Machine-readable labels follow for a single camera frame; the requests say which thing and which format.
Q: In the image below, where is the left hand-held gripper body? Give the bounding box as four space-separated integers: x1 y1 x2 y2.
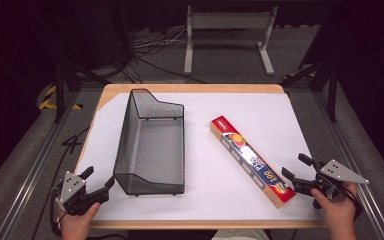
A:
54 170 111 216

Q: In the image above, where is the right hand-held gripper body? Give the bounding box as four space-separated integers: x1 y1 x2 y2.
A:
292 159 370 210

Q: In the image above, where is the long red wrap box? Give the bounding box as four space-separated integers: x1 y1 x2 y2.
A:
209 115 297 210

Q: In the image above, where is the black wire mesh basket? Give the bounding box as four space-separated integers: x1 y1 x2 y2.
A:
112 88 186 197

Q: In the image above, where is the person's left hand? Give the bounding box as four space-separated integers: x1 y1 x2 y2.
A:
58 201 102 240

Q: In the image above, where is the person's right hand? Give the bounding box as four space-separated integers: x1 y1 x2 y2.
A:
310 182 360 240

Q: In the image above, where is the person's pale clothing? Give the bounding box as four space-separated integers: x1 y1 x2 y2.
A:
211 228 272 240

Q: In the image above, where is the white table mat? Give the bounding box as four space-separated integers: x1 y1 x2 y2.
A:
75 92 324 222

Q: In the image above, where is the yellow black striped tape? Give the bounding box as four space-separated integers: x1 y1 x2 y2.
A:
38 84 84 111

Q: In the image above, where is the black tripod stand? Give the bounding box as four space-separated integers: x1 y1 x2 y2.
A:
48 6 111 124
279 9 341 123

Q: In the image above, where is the grey metal stand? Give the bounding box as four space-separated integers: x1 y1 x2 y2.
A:
183 5 279 76

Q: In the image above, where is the aluminium floor rail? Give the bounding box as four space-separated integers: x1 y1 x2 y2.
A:
0 89 81 240
313 91 384 240

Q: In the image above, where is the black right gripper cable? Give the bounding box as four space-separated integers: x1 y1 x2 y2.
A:
333 184 364 221

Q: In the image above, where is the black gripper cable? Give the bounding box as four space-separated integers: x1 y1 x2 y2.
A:
48 185 64 238
333 184 364 221

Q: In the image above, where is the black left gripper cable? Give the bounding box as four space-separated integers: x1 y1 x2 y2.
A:
48 185 64 238

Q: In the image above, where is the bundle of floor cables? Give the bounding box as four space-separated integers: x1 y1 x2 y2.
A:
119 28 208 84

